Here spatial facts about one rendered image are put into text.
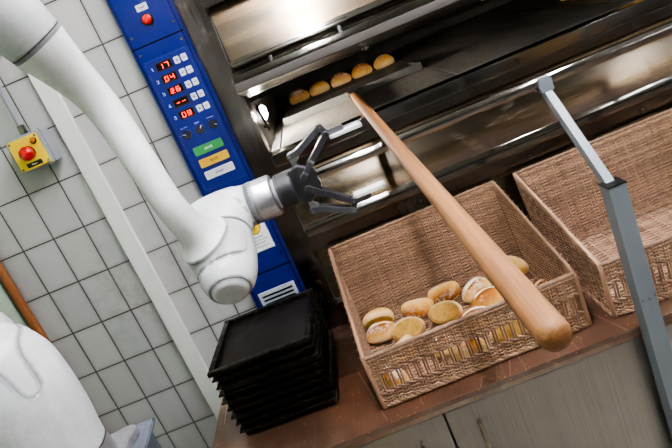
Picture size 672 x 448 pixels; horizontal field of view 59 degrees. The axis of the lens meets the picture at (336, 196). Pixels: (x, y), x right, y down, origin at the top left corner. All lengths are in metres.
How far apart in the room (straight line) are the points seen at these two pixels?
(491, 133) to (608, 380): 0.75
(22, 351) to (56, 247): 1.08
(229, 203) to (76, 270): 0.89
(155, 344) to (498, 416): 1.08
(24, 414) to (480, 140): 1.39
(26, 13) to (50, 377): 0.55
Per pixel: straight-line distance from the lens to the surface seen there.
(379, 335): 1.75
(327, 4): 1.75
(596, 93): 1.97
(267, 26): 1.75
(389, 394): 1.53
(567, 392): 1.60
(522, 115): 1.89
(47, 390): 0.94
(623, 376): 1.64
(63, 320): 2.09
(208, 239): 1.08
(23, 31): 1.07
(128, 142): 1.09
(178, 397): 2.14
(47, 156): 1.85
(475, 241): 0.68
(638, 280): 1.46
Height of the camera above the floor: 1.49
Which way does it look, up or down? 16 degrees down
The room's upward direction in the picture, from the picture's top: 23 degrees counter-clockwise
